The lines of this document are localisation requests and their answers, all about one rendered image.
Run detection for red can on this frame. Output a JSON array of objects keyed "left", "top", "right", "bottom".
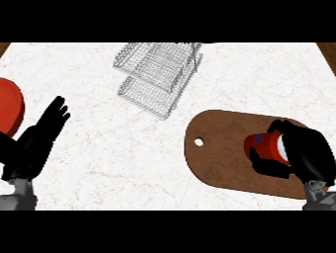
[{"left": 243, "top": 131, "right": 290, "bottom": 167}]

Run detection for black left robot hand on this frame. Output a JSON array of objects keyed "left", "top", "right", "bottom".
[{"left": 0, "top": 95, "right": 71, "bottom": 182}]

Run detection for brown wooden cutting board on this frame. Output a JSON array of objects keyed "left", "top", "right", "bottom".
[{"left": 182, "top": 109, "right": 329, "bottom": 201}]

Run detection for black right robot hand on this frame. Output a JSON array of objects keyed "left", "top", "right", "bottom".
[{"left": 249, "top": 119, "right": 336, "bottom": 188}]

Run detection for white wire tiered basket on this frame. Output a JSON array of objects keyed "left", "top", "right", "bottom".
[{"left": 111, "top": 42, "right": 205, "bottom": 122}]

